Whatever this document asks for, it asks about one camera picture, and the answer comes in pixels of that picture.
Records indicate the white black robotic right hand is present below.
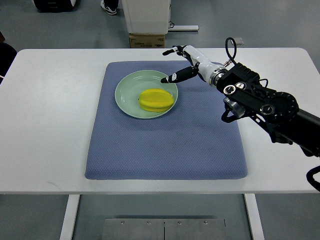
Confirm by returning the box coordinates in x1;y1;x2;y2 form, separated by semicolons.
160;45;227;85

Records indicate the yellow starfruit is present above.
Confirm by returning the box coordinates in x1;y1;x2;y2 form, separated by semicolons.
138;88;175;113

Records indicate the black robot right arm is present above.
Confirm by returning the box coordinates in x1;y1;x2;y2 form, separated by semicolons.
212;52;320;157

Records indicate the grey floor plate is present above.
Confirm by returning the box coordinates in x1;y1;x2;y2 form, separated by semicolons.
234;37;244;46

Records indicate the light green plate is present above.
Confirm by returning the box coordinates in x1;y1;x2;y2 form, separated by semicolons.
114;70;179;119

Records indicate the white metal floor bar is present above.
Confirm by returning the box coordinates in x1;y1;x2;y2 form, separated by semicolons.
168;25;199;32

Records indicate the brown cardboard box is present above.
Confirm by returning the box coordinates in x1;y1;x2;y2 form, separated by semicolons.
129;33;165;49

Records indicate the blue textured mat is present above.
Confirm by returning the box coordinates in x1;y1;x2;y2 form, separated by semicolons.
85;60;248;180

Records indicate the black white sneaker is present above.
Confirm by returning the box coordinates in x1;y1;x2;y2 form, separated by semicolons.
100;0;119;16

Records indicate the white right table leg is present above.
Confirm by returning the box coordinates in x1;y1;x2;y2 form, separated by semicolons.
243;193;265;240

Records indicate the white table leg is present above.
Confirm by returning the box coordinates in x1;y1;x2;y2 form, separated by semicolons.
59;194;80;240
243;193;265;240

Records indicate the black white wheeled base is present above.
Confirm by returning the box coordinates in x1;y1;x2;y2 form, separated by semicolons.
32;0;77;13

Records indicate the white left table leg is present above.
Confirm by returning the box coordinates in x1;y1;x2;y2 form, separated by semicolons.
59;194;80;240

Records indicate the dark chair at left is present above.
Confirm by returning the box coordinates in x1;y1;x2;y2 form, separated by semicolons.
0;33;17;83

